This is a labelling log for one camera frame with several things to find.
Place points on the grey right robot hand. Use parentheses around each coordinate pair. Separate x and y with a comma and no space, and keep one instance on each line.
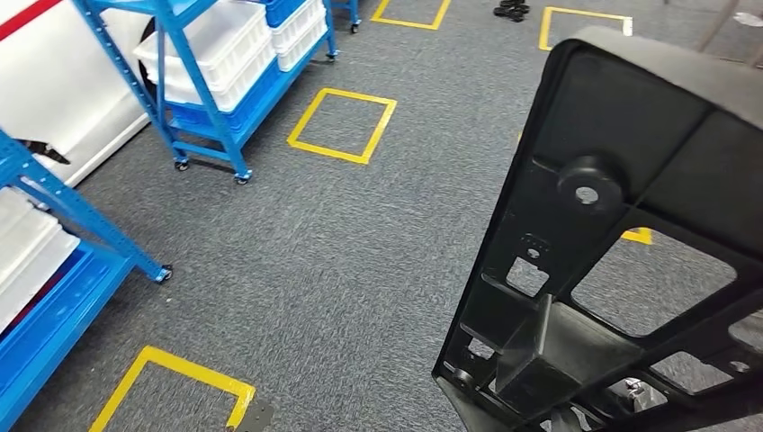
(633,396)

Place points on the black plastic plate part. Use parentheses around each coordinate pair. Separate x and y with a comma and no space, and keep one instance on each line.
(596,119)

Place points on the blue wheeled shelf rack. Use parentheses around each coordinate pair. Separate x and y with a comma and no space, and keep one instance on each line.
(353,15)
(197,77)

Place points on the blue metal shelf rack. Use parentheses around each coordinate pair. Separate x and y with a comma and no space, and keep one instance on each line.
(47,334)

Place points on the yellow floor tape square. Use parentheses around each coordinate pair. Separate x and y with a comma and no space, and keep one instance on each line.
(191,372)
(545,27)
(639,236)

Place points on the black floor object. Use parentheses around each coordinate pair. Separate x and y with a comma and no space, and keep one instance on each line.
(511,11)

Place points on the blue plastic crate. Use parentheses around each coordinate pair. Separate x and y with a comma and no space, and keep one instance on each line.
(250,107)
(283,9)

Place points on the white car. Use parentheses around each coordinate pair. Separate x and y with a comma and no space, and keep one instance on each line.
(71,77)

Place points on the red barrier belt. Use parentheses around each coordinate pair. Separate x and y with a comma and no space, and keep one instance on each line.
(24,15)

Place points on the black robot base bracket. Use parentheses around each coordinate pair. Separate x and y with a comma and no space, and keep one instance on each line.
(253,417)

